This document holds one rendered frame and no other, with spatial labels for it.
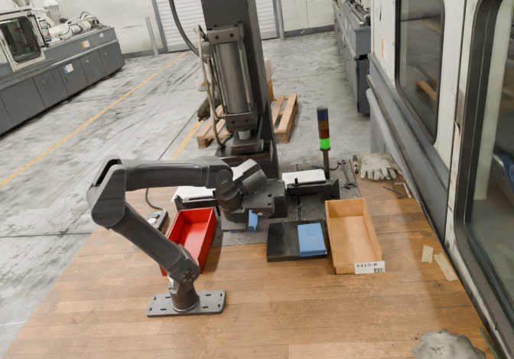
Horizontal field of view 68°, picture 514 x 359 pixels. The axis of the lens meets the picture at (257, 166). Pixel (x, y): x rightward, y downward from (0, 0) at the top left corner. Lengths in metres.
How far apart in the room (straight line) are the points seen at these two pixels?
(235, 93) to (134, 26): 10.34
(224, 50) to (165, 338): 0.74
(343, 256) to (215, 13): 0.76
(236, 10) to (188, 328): 0.84
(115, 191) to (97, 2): 11.02
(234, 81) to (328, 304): 0.64
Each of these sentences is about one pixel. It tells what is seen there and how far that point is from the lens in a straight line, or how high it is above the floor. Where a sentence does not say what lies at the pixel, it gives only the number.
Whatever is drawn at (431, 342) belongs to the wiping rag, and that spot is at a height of 0.92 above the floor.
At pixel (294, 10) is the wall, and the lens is 10.33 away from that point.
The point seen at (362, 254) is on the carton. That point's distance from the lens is 1.11.
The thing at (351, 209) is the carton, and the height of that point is 0.93.
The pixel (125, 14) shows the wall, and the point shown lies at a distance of 11.43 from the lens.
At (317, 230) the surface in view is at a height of 0.92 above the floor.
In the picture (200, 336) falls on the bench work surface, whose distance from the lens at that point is 0.99.
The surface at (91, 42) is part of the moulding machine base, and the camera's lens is 9.07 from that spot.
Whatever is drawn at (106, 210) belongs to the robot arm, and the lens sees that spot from 0.81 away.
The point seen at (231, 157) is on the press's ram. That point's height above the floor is 1.14.
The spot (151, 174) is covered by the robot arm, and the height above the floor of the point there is 1.29.
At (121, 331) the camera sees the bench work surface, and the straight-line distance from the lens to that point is 1.08.
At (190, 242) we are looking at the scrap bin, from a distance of 1.25.
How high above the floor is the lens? 1.63
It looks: 27 degrees down
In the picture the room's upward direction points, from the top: 10 degrees counter-clockwise
